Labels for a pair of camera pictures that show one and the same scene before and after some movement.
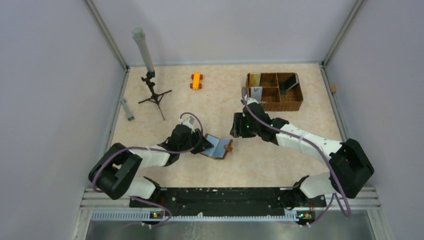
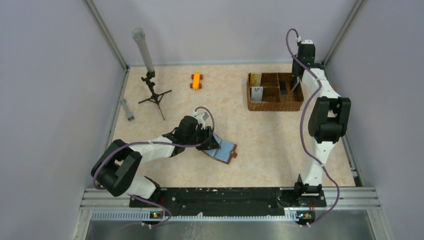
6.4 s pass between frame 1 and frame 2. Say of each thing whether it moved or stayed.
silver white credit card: stayed
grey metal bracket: stayed
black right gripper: moved
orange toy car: stayed
